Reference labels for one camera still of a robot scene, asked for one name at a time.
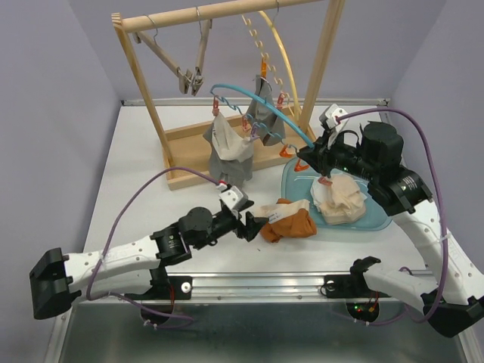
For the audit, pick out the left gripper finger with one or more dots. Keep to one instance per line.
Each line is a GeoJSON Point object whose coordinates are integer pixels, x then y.
{"type": "Point", "coordinates": [243, 205]}
{"type": "Point", "coordinates": [253, 225]}

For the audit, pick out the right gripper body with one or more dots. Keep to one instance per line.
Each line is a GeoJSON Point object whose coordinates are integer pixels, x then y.
{"type": "Point", "coordinates": [344, 158]}

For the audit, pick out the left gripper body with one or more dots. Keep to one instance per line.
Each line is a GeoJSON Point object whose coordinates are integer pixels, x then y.
{"type": "Point", "coordinates": [222, 224]}

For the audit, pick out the orange and cream underwear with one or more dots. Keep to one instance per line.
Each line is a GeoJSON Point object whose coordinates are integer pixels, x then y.
{"type": "Point", "coordinates": [286, 219]}

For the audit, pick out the white underwear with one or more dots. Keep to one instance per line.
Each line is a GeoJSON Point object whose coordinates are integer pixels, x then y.
{"type": "Point", "coordinates": [318, 192]}

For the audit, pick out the beige cotton underwear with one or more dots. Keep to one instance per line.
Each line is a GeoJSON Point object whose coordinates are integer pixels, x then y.
{"type": "Point", "coordinates": [344, 203]}

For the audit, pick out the grey and cream underwear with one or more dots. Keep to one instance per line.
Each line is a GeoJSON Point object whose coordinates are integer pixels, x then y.
{"type": "Point", "coordinates": [231, 156]}

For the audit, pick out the plain grey underwear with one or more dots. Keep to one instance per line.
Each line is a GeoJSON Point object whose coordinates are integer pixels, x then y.
{"type": "Point", "coordinates": [273, 130]}

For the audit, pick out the yellow plastic hanger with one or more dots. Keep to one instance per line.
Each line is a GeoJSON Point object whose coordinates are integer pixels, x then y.
{"type": "Point", "coordinates": [276, 61]}

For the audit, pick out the blue plastic hanger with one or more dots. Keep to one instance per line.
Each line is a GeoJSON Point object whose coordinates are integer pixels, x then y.
{"type": "Point", "coordinates": [251, 95]}

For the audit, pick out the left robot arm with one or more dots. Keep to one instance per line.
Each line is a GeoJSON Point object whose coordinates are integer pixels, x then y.
{"type": "Point", "coordinates": [58, 280]}

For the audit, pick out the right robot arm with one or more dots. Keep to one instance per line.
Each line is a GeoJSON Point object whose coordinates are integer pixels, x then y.
{"type": "Point", "coordinates": [454, 301]}

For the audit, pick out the teal plastic bin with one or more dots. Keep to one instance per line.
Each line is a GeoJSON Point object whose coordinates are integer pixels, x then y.
{"type": "Point", "coordinates": [297, 185]}

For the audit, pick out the wooden clothes rack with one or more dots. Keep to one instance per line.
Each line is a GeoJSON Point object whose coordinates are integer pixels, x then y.
{"type": "Point", "coordinates": [187, 143]}

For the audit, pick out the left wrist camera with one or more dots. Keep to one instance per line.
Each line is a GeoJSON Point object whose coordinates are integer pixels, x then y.
{"type": "Point", "coordinates": [230, 195]}

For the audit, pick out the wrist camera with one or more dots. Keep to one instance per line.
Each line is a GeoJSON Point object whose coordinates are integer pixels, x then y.
{"type": "Point", "coordinates": [230, 195]}
{"type": "Point", "coordinates": [329, 120]}

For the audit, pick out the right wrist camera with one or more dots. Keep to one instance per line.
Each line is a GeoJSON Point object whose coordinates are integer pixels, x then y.
{"type": "Point", "coordinates": [329, 120]}

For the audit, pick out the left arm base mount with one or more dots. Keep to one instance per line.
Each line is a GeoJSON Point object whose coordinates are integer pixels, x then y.
{"type": "Point", "coordinates": [165, 286]}

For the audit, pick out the aluminium mounting rail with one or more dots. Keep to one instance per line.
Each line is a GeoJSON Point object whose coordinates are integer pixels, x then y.
{"type": "Point", "coordinates": [261, 287]}

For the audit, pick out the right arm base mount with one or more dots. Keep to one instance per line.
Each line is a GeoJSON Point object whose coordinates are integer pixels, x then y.
{"type": "Point", "coordinates": [351, 285]}

